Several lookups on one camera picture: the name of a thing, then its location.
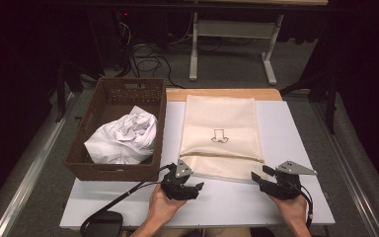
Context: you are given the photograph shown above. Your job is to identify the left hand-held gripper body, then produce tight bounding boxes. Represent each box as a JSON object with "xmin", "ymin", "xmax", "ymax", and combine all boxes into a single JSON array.
[{"xmin": 161, "ymin": 159, "xmax": 193, "ymax": 200}]

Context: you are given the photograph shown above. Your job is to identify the dark device with red light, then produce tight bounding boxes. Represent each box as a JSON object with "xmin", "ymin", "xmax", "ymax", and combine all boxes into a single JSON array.
[{"xmin": 88, "ymin": 9, "xmax": 136, "ymax": 72}]

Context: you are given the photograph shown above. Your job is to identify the person's left hand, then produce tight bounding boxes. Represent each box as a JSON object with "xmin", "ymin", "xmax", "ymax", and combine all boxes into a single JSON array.
[{"xmin": 147, "ymin": 183, "xmax": 189, "ymax": 228}]

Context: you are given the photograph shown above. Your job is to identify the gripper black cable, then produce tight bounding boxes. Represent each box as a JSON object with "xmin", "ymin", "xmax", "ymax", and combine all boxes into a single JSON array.
[
  {"xmin": 79, "ymin": 163, "xmax": 179, "ymax": 237},
  {"xmin": 289, "ymin": 179, "xmax": 314, "ymax": 230}
]

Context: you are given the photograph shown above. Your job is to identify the person's tan trouser legs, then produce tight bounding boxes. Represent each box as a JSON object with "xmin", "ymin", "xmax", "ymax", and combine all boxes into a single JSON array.
[{"xmin": 154, "ymin": 227, "xmax": 253, "ymax": 237}]

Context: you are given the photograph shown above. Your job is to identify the black metal stand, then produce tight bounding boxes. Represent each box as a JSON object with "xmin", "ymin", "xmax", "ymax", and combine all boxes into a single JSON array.
[
  {"xmin": 279, "ymin": 70, "xmax": 341, "ymax": 135},
  {"xmin": 54, "ymin": 60, "xmax": 98, "ymax": 123}
]

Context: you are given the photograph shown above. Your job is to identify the aluminium floor rail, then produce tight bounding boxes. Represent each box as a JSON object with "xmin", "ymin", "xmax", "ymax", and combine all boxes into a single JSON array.
[
  {"xmin": 311, "ymin": 102, "xmax": 379, "ymax": 237},
  {"xmin": 0, "ymin": 92, "xmax": 77, "ymax": 237}
]

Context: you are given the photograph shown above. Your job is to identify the cream cloth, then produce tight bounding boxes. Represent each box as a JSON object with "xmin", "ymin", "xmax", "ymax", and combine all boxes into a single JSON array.
[{"xmin": 178, "ymin": 94, "xmax": 265, "ymax": 182}]

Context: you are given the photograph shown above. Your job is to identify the black floor cables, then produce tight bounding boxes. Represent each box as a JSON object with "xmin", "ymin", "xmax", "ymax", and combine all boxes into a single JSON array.
[{"xmin": 129, "ymin": 40, "xmax": 186, "ymax": 89}]

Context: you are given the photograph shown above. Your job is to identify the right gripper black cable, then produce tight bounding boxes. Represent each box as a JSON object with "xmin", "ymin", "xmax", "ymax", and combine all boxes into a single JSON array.
[{"xmin": 289, "ymin": 179, "xmax": 314, "ymax": 230}]

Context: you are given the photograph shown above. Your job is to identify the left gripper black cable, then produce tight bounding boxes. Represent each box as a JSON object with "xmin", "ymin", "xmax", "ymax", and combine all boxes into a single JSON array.
[{"xmin": 79, "ymin": 163, "xmax": 179, "ymax": 237}]

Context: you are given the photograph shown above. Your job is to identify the person's right hand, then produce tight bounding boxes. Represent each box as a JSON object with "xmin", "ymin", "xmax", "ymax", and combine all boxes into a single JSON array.
[{"xmin": 267, "ymin": 194, "xmax": 309, "ymax": 225}]

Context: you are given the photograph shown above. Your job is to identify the brown woven basket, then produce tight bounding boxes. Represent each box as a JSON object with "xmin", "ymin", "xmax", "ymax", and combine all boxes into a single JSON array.
[{"xmin": 63, "ymin": 77, "xmax": 168, "ymax": 183}]

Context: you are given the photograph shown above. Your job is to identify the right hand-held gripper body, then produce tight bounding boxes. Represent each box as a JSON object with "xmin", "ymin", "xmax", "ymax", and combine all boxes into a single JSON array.
[{"xmin": 260, "ymin": 160, "xmax": 318, "ymax": 200}]

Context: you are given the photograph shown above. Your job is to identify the white metal table frame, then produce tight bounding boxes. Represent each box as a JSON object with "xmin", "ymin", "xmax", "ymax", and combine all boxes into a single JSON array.
[{"xmin": 184, "ymin": 0, "xmax": 330, "ymax": 86}]

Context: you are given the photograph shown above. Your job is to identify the white garment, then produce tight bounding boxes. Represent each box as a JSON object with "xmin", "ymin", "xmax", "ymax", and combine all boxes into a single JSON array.
[{"xmin": 83, "ymin": 105, "xmax": 159, "ymax": 166}]

